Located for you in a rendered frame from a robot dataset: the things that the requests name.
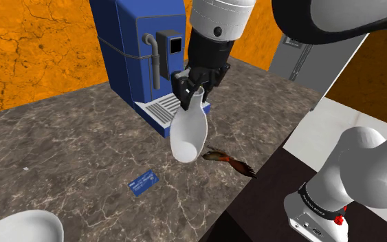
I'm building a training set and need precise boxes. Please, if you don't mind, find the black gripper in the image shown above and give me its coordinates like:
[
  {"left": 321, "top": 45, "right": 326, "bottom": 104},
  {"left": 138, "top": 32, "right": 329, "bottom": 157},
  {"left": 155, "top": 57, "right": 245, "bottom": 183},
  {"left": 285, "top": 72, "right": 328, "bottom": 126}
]
[{"left": 170, "top": 27, "right": 235, "bottom": 111}]

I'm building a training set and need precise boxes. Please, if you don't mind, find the white vase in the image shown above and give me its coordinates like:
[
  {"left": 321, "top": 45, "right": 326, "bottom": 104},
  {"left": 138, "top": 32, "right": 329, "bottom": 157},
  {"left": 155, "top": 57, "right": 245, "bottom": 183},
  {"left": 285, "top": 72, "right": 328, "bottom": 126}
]
[{"left": 169, "top": 87, "right": 210, "bottom": 164}]

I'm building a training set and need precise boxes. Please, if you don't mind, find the blue coffee machine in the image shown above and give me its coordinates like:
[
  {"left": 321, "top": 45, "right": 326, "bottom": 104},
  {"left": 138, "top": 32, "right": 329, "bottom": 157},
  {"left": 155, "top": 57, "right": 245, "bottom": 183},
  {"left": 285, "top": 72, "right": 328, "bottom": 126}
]
[{"left": 89, "top": 0, "right": 212, "bottom": 139}]

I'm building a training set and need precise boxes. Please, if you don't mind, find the brown bird figure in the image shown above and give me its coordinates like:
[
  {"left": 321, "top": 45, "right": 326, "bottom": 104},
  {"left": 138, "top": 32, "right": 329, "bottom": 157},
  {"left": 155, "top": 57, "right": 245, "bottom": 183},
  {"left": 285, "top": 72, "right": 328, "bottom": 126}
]
[{"left": 201, "top": 145, "right": 258, "bottom": 179}]

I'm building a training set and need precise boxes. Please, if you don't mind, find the blue card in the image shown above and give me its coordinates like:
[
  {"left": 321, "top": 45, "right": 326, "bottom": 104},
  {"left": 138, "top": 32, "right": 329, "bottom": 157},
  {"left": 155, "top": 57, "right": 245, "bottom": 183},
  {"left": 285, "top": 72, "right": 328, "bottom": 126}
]
[{"left": 127, "top": 169, "right": 160, "bottom": 197}]

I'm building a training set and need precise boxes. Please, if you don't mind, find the dark robot stand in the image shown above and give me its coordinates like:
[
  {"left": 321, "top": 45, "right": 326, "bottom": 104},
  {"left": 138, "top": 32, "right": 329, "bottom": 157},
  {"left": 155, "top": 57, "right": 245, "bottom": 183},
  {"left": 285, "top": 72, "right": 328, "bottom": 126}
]
[{"left": 198, "top": 143, "right": 387, "bottom": 242}]

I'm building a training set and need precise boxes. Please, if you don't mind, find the white bowl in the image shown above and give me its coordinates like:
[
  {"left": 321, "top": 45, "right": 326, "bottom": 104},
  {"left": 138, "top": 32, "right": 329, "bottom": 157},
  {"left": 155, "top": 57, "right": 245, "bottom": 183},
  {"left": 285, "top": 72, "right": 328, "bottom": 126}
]
[{"left": 0, "top": 209, "right": 65, "bottom": 242}]

